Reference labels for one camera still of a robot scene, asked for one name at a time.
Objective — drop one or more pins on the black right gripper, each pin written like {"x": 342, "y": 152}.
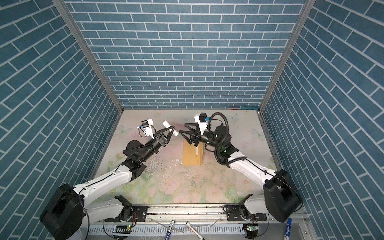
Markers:
{"x": 196, "y": 138}

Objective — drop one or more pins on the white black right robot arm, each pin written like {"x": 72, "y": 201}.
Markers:
{"x": 281, "y": 197}

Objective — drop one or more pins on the brown kraft envelope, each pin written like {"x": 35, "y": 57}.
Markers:
{"x": 189, "y": 155}

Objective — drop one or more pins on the white glue stick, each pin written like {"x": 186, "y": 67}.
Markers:
{"x": 168, "y": 126}

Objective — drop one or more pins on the black marker pen middle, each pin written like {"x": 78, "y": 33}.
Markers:
{"x": 189, "y": 225}

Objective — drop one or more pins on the right circuit board green led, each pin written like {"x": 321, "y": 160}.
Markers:
{"x": 250, "y": 231}

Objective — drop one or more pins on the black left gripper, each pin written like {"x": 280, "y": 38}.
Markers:
{"x": 162, "y": 141}

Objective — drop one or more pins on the blue marker pen right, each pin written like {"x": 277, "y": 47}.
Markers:
{"x": 288, "y": 229}

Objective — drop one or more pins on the left circuit board green led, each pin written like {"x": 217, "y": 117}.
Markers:
{"x": 121, "y": 232}

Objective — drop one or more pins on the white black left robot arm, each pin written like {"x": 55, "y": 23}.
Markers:
{"x": 72, "y": 207}

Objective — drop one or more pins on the metal corner post right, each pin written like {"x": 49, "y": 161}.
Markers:
{"x": 307, "y": 7}

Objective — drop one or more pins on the metal corner post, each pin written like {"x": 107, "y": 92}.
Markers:
{"x": 77, "y": 34}
{"x": 307, "y": 7}

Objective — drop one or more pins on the metal corner post left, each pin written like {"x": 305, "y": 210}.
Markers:
{"x": 77, "y": 34}

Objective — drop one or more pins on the blue marker pen left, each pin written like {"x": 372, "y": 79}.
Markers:
{"x": 169, "y": 230}

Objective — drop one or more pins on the blue marker pen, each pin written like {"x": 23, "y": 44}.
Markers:
{"x": 288, "y": 229}
{"x": 169, "y": 230}

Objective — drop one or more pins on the circuit board green led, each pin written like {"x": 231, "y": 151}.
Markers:
{"x": 121, "y": 232}
{"x": 250, "y": 231}

